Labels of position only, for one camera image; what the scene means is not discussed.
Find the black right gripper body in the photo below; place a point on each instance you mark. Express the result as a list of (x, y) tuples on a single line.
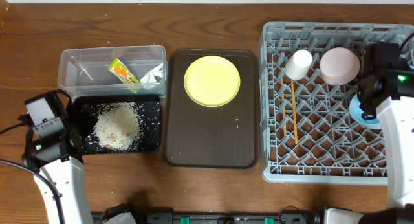
[(365, 96)]

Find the light blue bowl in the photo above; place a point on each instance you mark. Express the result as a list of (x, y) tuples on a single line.
[(356, 113)]

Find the pink bowl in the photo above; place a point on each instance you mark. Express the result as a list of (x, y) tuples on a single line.
[(339, 66)]

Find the cream paper cup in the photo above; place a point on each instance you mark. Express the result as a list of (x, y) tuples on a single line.
[(298, 65)]

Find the wooden chopstick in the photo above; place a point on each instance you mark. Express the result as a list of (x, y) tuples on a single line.
[(283, 112), (294, 111)]

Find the yellow plate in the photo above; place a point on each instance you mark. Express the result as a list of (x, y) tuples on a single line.
[(212, 81)]

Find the yellow snack wrapper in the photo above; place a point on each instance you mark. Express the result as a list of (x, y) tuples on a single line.
[(124, 75)]

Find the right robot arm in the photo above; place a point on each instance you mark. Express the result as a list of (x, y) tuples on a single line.
[(396, 120)]

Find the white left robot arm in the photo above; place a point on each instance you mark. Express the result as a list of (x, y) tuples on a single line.
[(59, 173)]

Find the grey dishwasher rack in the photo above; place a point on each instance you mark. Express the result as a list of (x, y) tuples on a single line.
[(332, 147)]

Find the black waste tray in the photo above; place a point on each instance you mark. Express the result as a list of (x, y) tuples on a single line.
[(149, 110)]

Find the dark brown serving tray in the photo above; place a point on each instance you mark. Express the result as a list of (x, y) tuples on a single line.
[(212, 137)]

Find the crumpled white tissue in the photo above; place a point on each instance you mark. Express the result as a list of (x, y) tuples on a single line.
[(154, 75)]

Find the clear plastic bin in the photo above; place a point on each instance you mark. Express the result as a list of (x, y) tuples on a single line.
[(84, 72)]

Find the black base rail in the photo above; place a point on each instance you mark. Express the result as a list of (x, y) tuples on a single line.
[(287, 217)]

